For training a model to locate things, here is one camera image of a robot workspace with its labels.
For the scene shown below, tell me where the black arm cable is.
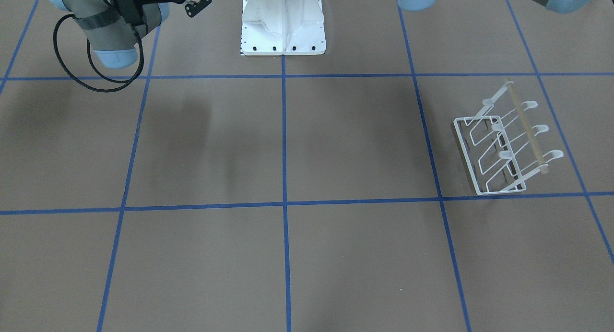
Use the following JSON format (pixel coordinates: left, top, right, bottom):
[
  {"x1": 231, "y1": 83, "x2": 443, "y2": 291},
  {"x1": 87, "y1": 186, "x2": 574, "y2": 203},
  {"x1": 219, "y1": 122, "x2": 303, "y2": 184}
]
[{"x1": 53, "y1": 13, "x2": 145, "y2": 93}]

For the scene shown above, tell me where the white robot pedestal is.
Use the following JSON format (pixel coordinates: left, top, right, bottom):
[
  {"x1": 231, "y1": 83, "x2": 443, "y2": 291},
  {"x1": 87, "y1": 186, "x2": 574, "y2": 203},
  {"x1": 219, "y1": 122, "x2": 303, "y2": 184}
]
[{"x1": 240, "y1": 0, "x2": 327, "y2": 56}]

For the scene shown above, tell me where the white wire cup holder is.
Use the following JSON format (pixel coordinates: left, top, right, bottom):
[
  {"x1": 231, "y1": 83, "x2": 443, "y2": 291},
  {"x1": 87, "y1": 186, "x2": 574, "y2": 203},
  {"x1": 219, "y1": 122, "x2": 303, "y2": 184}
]
[{"x1": 452, "y1": 79, "x2": 564, "y2": 196}]

